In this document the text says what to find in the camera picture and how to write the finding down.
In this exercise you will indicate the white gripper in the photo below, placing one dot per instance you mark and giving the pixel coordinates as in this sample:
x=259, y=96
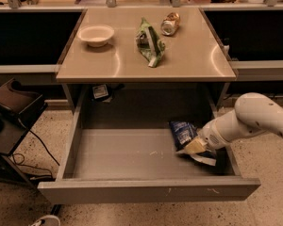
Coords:
x=211, y=137

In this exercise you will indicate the blue chip bag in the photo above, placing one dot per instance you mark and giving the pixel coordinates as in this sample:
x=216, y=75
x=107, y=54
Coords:
x=184, y=132

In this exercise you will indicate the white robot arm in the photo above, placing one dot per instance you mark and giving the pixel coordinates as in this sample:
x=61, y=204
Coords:
x=253, y=114

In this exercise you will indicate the open grey top drawer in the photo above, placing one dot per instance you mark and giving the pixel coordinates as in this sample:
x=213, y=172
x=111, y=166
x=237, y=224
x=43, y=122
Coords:
x=123, y=151

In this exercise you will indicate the green chip bag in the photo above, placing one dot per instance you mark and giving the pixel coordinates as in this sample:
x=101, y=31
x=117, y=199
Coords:
x=149, y=44

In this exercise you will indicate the grey drawer cabinet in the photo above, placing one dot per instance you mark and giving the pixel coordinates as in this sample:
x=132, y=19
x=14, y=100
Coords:
x=118, y=77

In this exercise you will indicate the white label tag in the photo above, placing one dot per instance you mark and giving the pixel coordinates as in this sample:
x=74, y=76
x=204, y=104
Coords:
x=100, y=92

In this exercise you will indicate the crushed soda can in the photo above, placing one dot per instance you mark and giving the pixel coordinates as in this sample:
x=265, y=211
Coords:
x=170, y=24

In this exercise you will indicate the white bowl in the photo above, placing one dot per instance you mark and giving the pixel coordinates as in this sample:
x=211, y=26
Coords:
x=96, y=35

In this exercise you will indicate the white sneaker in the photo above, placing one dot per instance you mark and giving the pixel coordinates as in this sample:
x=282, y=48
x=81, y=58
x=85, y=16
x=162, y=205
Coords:
x=48, y=220

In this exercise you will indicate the black side cart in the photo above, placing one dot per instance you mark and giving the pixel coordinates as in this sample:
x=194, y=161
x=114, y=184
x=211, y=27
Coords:
x=19, y=110

